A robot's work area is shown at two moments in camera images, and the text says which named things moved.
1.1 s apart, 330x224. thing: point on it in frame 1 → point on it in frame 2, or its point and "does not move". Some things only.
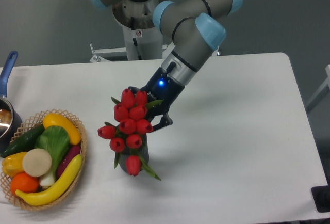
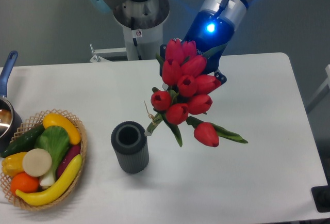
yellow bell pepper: (12, 164) does not move
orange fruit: (24, 182) does not move
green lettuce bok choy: (56, 140) does not move
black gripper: (162, 86) → (208, 30)
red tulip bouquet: (131, 124) → (184, 96)
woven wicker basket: (31, 124) does not move
